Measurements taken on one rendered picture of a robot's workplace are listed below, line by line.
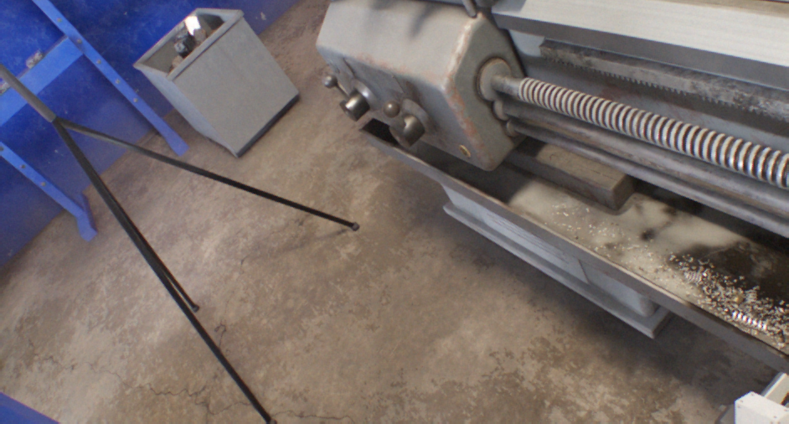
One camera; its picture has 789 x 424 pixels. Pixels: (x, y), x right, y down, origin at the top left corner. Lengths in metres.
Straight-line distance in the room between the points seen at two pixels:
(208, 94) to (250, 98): 0.21
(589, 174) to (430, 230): 0.85
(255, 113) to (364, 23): 1.73
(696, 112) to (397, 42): 0.56
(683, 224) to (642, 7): 0.44
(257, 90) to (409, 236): 1.31
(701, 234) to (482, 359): 0.70
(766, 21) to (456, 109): 0.51
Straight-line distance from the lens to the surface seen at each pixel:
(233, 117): 2.89
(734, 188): 0.83
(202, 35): 3.15
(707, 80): 0.83
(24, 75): 3.56
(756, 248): 1.09
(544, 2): 0.96
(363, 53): 1.23
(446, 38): 1.03
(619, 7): 0.87
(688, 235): 1.12
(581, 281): 1.55
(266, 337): 2.04
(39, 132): 4.17
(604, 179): 1.15
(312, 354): 1.87
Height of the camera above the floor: 1.30
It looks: 38 degrees down
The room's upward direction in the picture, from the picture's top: 36 degrees counter-clockwise
